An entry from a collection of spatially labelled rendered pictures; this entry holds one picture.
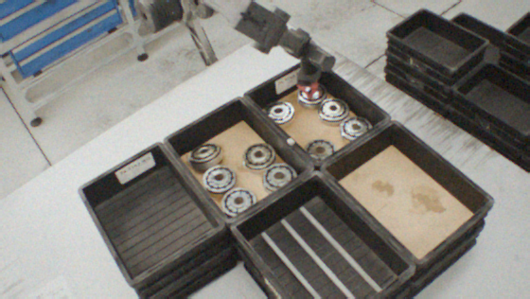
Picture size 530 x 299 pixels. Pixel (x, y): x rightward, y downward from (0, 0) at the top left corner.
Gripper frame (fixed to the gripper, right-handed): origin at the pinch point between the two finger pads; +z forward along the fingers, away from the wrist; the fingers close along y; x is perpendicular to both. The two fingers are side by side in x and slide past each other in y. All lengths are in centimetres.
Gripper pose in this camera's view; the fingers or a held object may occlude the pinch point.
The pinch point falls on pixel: (311, 89)
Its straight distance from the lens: 172.8
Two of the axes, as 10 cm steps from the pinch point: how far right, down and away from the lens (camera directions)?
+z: 1.4, 6.4, 7.6
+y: 2.6, -7.6, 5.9
